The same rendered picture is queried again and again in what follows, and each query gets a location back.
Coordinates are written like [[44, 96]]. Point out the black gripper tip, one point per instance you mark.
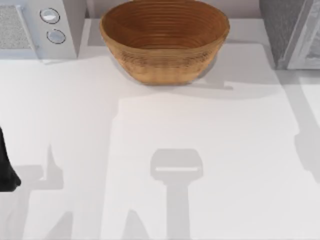
[[6, 172]]

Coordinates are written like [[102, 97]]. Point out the round microwave knob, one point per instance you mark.
[[56, 36], [49, 15]]

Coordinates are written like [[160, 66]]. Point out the brown woven basket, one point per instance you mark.
[[163, 45]]

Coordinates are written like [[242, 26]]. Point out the pale microwave oven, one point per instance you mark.
[[70, 30]]

